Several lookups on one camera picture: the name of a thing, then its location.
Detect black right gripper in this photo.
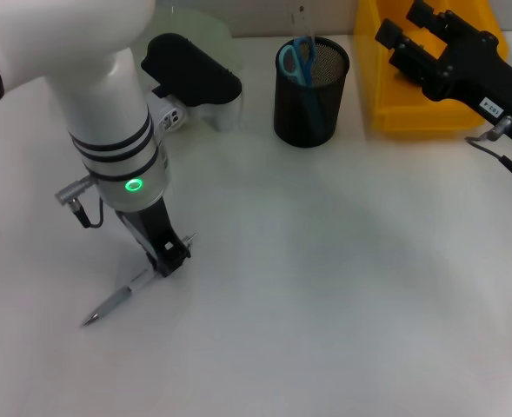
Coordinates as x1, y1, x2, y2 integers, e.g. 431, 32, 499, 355
374, 0, 512, 147

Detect blue scissors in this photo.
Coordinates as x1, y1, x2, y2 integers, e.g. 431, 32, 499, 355
279, 36, 326, 136

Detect green translucent fruit bowl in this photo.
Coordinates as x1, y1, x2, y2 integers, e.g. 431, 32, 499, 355
153, 6, 247, 131

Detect transparent ruler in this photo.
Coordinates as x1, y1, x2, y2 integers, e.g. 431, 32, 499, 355
289, 3, 321, 50

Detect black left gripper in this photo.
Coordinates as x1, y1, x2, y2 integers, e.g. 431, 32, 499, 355
115, 196, 192, 279

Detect left gripper cable with plug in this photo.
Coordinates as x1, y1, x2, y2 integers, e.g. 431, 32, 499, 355
54, 175, 105, 230

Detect black mesh pen cup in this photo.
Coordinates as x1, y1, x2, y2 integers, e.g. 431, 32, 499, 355
274, 36, 351, 149

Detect clear grey pen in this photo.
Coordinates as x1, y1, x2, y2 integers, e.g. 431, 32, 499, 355
80, 233, 198, 328

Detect yellow plastic bin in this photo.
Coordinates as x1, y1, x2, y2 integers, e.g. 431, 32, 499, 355
353, 0, 509, 140

